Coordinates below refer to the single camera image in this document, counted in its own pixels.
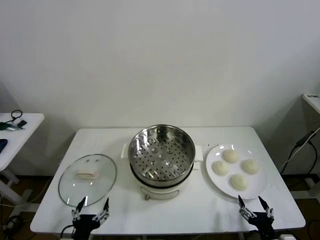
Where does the black power adapter cable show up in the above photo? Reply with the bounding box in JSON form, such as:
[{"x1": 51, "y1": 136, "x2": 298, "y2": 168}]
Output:
[{"x1": 278, "y1": 124, "x2": 320, "y2": 176}]

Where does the perforated steel steamer basket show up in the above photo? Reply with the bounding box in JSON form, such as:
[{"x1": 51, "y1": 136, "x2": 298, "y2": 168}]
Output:
[{"x1": 120, "y1": 124, "x2": 204, "y2": 182}]

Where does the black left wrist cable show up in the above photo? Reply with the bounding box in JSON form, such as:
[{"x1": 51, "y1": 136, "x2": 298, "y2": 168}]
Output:
[{"x1": 60, "y1": 224, "x2": 76, "y2": 240}]

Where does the black cable loop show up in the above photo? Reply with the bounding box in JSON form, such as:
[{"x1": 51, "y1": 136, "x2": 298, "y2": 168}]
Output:
[{"x1": 4, "y1": 109, "x2": 23, "y2": 125}]

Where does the white steamed baozi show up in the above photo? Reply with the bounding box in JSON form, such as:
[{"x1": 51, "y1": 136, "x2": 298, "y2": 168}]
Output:
[
  {"x1": 223, "y1": 149, "x2": 240, "y2": 164},
  {"x1": 212, "y1": 160, "x2": 230, "y2": 176},
  {"x1": 241, "y1": 159, "x2": 261, "y2": 175},
  {"x1": 229, "y1": 174, "x2": 250, "y2": 191}
]

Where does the black floor cable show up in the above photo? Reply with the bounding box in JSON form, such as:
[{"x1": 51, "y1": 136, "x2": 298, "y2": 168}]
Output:
[{"x1": 0, "y1": 214, "x2": 26, "y2": 236}]

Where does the green handled tool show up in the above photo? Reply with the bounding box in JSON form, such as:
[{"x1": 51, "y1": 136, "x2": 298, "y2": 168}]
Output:
[{"x1": 0, "y1": 121, "x2": 25, "y2": 132}]

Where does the large white plate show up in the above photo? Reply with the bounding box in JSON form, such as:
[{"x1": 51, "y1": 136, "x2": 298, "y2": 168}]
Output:
[{"x1": 205, "y1": 143, "x2": 268, "y2": 200}]

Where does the round glass pot lid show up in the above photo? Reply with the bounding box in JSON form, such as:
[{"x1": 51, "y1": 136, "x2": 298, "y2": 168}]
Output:
[{"x1": 58, "y1": 153, "x2": 118, "y2": 207}]

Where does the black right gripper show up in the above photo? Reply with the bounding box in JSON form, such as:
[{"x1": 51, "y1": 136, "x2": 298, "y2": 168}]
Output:
[{"x1": 238, "y1": 195, "x2": 278, "y2": 240}]

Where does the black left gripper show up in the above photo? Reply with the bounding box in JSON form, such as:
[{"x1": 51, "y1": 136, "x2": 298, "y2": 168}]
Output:
[{"x1": 71, "y1": 196, "x2": 111, "y2": 240}]

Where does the white electric cooker base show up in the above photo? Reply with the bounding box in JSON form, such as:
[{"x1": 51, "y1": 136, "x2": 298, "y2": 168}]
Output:
[{"x1": 129, "y1": 159, "x2": 202, "y2": 201}]

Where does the white side table with tools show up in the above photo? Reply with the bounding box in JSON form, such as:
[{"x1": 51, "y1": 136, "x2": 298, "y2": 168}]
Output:
[{"x1": 0, "y1": 112, "x2": 45, "y2": 210}]

